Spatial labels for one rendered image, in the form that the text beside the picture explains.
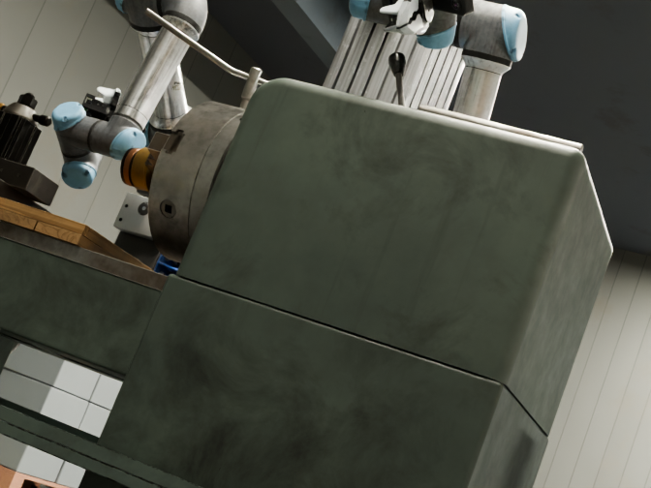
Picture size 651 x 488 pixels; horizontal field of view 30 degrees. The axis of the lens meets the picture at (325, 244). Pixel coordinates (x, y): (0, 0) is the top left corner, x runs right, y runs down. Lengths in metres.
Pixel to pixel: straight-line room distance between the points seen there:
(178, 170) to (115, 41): 6.35
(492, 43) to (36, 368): 4.98
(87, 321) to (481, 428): 0.73
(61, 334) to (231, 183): 0.40
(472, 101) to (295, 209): 0.87
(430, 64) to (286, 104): 1.16
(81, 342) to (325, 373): 0.48
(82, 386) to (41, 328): 5.23
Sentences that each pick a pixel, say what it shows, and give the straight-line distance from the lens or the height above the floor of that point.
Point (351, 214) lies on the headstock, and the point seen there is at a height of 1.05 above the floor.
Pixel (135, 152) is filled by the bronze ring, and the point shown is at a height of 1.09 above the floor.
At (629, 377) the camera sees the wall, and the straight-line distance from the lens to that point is 10.82.
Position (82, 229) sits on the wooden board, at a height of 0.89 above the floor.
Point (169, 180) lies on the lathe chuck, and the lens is 2.19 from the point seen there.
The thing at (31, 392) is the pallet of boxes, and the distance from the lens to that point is 7.28.
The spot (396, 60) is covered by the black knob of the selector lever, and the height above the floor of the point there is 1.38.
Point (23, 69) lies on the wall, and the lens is 7.91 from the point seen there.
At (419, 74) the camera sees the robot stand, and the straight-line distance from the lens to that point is 3.15.
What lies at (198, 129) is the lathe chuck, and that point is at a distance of 2.21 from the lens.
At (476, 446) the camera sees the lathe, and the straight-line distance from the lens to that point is 1.82.
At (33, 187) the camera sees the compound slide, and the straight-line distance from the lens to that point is 2.58.
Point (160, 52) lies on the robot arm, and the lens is 2.79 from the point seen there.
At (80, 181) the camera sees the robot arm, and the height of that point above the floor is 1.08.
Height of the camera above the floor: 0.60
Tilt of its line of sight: 11 degrees up
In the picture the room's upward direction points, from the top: 22 degrees clockwise
